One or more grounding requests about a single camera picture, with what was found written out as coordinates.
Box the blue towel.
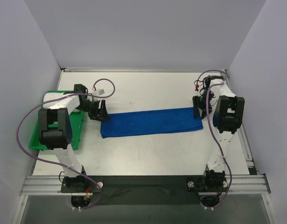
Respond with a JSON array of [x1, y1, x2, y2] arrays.
[[100, 107, 203, 139]]

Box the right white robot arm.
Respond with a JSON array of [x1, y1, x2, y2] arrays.
[[192, 76, 245, 191]]

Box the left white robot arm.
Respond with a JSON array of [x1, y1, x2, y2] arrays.
[[38, 84, 110, 192]]

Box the rolled white towel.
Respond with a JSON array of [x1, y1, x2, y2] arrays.
[[42, 92, 80, 114]]

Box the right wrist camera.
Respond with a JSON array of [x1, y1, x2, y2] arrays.
[[194, 80, 207, 95]]

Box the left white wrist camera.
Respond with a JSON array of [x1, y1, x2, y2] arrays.
[[91, 87, 105, 96]]

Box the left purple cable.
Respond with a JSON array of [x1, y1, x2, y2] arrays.
[[15, 78, 116, 209]]

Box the aluminium right rail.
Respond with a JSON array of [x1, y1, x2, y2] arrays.
[[220, 69, 260, 175]]

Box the aluminium rail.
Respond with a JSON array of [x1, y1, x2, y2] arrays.
[[20, 175, 271, 196], [220, 69, 260, 175]]

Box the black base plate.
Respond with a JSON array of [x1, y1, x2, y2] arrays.
[[60, 173, 228, 207]]

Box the aluminium front rail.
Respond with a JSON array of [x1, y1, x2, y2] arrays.
[[20, 175, 271, 196]]

